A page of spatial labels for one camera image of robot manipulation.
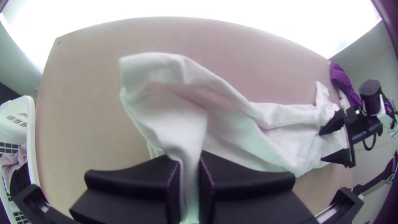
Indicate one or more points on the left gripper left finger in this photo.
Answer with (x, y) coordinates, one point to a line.
(130, 199)

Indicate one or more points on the white garment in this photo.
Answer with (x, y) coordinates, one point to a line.
(343, 100)

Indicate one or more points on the white t-shirt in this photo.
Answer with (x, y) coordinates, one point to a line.
(174, 109)

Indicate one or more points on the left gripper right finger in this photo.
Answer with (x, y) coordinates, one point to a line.
(252, 202)

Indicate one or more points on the white laundry basket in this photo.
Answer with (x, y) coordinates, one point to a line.
(18, 115)

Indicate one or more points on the dark garment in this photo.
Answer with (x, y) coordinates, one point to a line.
(342, 79)

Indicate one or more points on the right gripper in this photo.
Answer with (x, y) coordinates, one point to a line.
(363, 129)

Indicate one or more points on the heap of clothes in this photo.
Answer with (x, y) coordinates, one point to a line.
(17, 177)

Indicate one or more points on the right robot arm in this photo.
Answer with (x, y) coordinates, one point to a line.
(370, 95)

